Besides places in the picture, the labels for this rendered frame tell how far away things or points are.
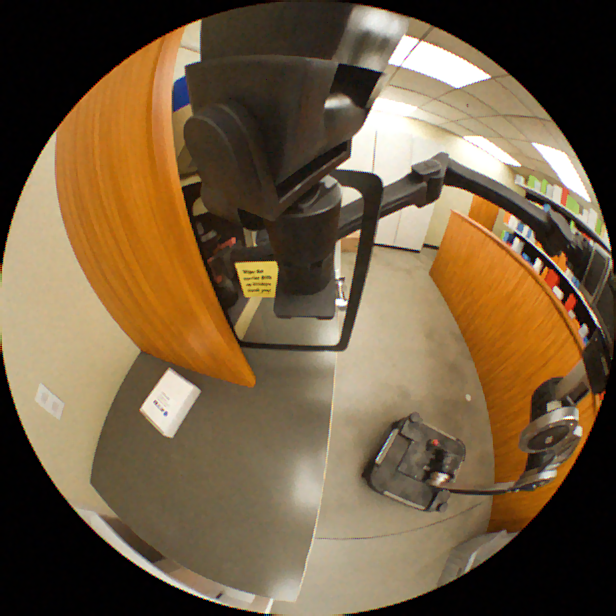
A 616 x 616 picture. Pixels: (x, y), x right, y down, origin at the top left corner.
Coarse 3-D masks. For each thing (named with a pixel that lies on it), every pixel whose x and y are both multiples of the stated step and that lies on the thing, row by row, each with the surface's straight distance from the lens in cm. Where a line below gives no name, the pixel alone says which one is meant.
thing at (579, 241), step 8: (576, 232) 76; (576, 240) 68; (584, 240) 72; (576, 248) 68; (584, 248) 70; (568, 256) 69; (576, 256) 68; (584, 256) 70; (568, 264) 76; (576, 264) 70; (576, 272) 69
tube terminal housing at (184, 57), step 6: (180, 48) 48; (180, 54) 47; (186, 54) 49; (192, 54) 50; (198, 54) 52; (180, 60) 46; (186, 60) 48; (192, 60) 49; (198, 60) 51; (180, 66) 46; (174, 72) 44; (180, 72) 45; (174, 78) 43; (186, 174) 38; (192, 174) 39; (180, 180) 37; (186, 180) 38; (192, 180) 39; (198, 180) 40
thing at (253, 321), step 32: (192, 192) 31; (352, 192) 26; (192, 224) 32; (224, 224) 29; (352, 224) 27; (224, 256) 32; (256, 256) 30; (352, 256) 29; (224, 288) 36; (352, 288) 32; (256, 320) 40; (288, 320) 38; (320, 320) 37; (352, 320) 38
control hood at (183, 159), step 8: (176, 112) 32; (184, 112) 31; (176, 120) 32; (184, 120) 31; (176, 128) 32; (176, 136) 31; (176, 144) 31; (184, 144) 30; (176, 152) 31; (184, 152) 31; (176, 160) 31; (184, 160) 32; (184, 168) 33; (192, 168) 35
